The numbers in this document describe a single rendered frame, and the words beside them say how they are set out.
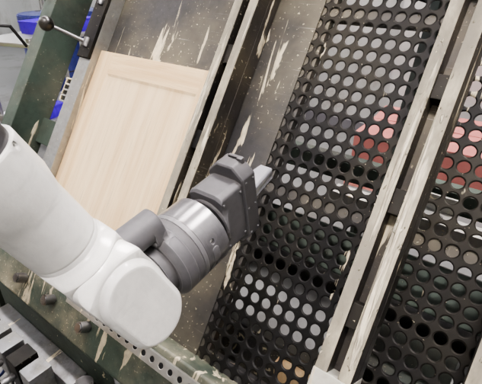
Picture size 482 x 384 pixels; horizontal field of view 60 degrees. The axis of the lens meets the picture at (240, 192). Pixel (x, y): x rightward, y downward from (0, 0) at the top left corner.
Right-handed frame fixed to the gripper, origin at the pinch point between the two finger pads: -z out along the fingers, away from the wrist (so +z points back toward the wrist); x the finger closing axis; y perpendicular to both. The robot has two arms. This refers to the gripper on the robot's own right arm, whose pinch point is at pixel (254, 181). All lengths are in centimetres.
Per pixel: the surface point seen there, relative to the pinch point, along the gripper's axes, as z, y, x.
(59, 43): -31, 97, -2
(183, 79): -27.5, 40.4, -2.6
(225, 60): -27.2, 26.4, 3.9
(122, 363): 17, 26, -44
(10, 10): -372, 873, -129
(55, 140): -9, 75, -19
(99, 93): -22, 67, -9
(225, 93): -22.3, 23.4, -0.7
